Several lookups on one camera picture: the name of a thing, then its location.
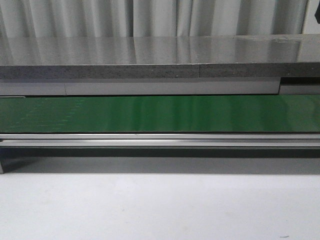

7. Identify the green conveyor belt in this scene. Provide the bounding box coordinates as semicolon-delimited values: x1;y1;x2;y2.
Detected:
0;95;320;134

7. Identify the grey stone slab table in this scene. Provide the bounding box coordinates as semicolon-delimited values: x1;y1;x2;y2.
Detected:
0;34;320;80

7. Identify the grey conveyor back guard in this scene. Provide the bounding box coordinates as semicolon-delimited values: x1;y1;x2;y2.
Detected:
0;77;320;96

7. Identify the white pleated curtain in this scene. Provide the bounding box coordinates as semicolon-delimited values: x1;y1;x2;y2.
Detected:
0;0;308;38

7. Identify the aluminium conveyor front rail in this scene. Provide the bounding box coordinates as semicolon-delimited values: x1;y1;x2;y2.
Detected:
0;133;320;148

